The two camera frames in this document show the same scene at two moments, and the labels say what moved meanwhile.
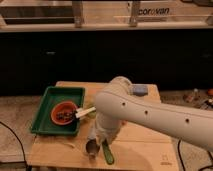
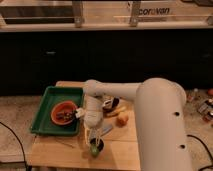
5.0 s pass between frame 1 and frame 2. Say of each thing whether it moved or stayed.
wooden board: stayed
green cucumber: moved
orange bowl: stayed
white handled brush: stayed
